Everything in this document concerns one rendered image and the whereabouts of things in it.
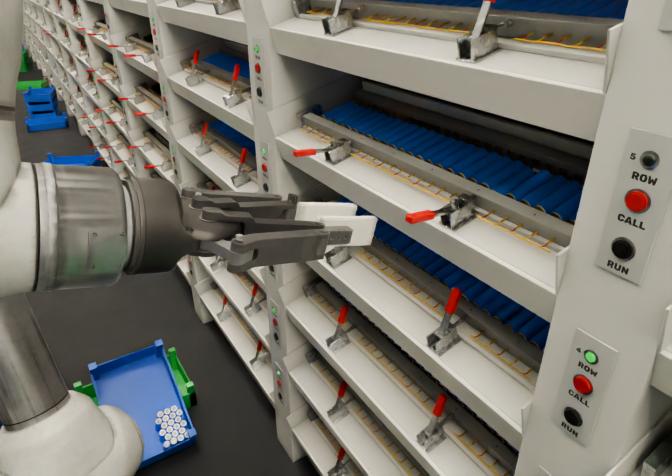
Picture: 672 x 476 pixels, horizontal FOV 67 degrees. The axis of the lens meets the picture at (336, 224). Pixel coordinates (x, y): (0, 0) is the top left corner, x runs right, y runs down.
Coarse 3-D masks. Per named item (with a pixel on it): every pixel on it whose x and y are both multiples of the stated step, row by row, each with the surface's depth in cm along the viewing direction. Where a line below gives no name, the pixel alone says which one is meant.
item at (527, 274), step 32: (320, 96) 96; (352, 96) 100; (416, 96) 84; (288, 128) 94; (512, 128) 69; (288, 160) 94; (320, 160) 82; (352, 160) 80; (512, 160) 69; (352, 192) 77; (384, 192) 70; (416, 192) 68; (416, 224) 65; (480, 224) 60; (448, 256) 62; (480, 256) 56; (512, 256) 54; (544, 256) 53; (512, 288) 54; (544, 288) 50
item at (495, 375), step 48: (336, 192) 107; (384, 240) 89; (336, 288) 90; (384, 288) 82; (432, 288) 76; (480, 288) 74; (432, 336) 69; (480, 336) 70; (528, 336) 66; (480, 384) 64; (528, 384) 61
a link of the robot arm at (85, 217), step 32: (64, 192) 33; (96, 192) 34; (128, 192) 37; (64, 224) 32; (96, 224) 33; (128, 224) 36; (64, 256) 33; (96, 256) 34; (128, 256) 37; (64, 288) 35
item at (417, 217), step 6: (450, 204) 60; (456, 204) 59; (426, 210) 58; (438, 210) 59; (444, 210) 59; (450, 210) 59; (408, 216) 56; (414, 216) 56; (420, 216) 57; (426, 216) 57; (432, 216) 58; (408, 222) 57; (414, 222) 56
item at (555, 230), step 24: (312, 120) 90; (360, 144) 79; (384, 144) 76; (408, 168) 71; (432, 168) 68; (456, 192) 64; (480, 192) 61; (504, 216) 58; (528, 216) 55; (552, 216) 54; (528, 240) 54; (552, 240) 53
